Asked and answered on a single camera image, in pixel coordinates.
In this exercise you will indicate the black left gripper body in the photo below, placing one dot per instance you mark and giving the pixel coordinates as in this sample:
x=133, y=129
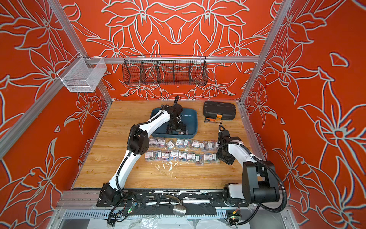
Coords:
x=175, y=126

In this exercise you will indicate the blue plastic storage tray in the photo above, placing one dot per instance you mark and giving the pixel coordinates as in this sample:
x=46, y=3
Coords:
x=189, y=118

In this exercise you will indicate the nineteenth clear paper clip box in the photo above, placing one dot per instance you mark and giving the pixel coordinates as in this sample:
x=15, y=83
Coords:
x=215, y=159

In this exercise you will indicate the sixteenth clear paper clip box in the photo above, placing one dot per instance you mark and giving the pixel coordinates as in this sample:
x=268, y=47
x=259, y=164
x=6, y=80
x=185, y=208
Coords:
x=208, y=158

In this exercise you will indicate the eleventh clear paper clip box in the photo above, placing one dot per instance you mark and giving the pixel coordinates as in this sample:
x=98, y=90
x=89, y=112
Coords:
x=174, y=155

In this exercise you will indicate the thirteenth clear paper clip box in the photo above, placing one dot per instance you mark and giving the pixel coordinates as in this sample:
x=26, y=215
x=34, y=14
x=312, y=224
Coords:
x=182, y=156

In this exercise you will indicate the twelfth clear paper clip box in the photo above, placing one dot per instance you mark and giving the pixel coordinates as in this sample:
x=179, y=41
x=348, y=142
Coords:
x=166, y=156

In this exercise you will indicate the fifteenth clear paper clip box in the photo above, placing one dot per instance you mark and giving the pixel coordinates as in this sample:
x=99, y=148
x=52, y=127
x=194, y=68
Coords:
x=199, y=160

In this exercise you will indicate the seventeenth clear paper clip box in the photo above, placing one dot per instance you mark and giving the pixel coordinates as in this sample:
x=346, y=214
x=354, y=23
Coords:
x=157, y=155

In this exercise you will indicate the fourteenth clear paper clip box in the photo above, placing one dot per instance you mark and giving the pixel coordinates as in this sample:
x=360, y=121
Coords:
x=191, y=157

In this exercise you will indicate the eighteenth clear paper clip box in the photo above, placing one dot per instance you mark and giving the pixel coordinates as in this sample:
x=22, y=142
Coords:
x=149, y=156

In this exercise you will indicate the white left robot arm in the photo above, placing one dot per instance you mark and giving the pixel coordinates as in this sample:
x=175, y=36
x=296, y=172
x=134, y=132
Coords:
x=137, y=145

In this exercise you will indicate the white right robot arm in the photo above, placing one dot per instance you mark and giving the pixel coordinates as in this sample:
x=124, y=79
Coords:
x=260, y=183

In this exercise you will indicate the orange black ratchet wrench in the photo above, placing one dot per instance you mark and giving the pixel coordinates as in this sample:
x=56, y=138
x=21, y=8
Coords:
x=213, y=120

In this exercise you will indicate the black plastic tool case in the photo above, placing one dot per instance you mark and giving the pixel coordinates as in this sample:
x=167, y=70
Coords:
x=226, y=111

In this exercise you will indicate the silver metal cylinder fitting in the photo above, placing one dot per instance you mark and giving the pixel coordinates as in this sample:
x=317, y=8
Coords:
x=179, y=210

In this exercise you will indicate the black wire wall basket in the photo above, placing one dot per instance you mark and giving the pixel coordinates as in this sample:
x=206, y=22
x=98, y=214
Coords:
x=165, y=70

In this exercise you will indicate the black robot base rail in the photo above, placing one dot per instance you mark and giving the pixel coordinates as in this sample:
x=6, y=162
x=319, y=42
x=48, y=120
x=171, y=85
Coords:
x=160, y=202

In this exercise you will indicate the white wire mesh basket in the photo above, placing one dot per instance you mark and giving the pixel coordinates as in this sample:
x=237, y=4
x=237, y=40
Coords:
x=83, y=77

